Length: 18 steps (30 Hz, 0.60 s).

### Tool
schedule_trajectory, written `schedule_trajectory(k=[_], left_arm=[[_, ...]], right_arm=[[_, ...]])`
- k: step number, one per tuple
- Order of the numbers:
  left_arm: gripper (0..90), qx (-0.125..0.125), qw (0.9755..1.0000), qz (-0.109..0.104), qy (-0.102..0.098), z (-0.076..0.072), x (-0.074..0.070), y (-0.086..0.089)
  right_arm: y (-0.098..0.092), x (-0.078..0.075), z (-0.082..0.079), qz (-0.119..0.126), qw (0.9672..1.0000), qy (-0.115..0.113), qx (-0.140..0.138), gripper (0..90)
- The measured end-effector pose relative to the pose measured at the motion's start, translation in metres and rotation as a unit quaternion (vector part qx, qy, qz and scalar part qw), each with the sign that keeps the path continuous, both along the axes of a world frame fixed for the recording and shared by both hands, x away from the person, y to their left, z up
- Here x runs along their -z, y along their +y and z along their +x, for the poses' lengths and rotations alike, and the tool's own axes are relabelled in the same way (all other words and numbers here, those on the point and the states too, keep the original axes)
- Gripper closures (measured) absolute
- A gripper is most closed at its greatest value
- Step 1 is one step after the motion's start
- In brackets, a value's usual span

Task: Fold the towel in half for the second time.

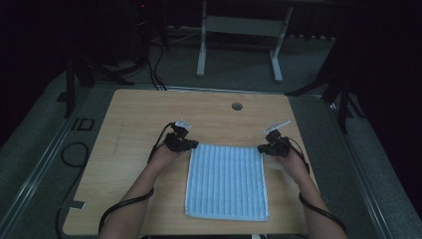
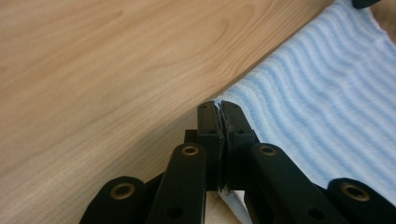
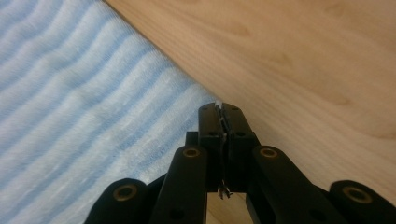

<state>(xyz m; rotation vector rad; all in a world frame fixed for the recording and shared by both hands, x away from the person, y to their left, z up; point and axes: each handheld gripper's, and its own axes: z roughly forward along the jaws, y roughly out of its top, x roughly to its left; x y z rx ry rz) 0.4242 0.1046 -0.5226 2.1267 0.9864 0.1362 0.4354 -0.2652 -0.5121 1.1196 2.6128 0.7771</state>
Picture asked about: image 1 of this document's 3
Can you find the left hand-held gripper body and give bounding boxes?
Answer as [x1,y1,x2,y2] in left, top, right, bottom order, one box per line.
[165,119,193,154]

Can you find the white metal desk frame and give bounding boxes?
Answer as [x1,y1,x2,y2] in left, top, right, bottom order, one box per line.
[196,0,295,84]

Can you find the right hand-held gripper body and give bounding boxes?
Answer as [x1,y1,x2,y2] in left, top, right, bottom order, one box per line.
[263,119,293,158]

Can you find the black metal stand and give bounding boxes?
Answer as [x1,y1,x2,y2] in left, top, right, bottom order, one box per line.
[55,49,135,120]
[285,59,366,134]

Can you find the dark equipment rack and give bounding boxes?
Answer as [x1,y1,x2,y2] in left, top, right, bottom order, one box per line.
[128,0,171,65]

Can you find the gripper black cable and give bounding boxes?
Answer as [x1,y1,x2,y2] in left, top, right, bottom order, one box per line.
[287,136,348,234]
[98,121,177,235]

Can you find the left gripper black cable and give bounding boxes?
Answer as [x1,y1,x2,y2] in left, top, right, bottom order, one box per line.
[98,121,177,235]

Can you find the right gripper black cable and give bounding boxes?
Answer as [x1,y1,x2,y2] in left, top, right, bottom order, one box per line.
[287,136,348,234]

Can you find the blue striped towel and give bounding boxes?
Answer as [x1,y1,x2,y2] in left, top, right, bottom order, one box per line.
[184,142,270,223]

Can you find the person's left hand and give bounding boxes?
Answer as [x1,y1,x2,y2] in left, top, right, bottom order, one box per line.
[148,143,184,174]

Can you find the person's right hand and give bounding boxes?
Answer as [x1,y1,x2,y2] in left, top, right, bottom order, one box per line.
[273,146,311,183]

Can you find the metal floor rail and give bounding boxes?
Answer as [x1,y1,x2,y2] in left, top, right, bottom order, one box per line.
[317,95,396,239]
[0,87,98,239]

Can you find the grey tape strip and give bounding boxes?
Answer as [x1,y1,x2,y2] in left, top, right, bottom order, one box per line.
[67,199,87,211]

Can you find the black floor cables bundle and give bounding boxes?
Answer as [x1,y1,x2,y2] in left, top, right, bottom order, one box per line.
[144,42,169,92]

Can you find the looped black floor cable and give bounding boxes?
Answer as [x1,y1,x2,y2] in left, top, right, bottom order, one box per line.
[54,141,91,239]

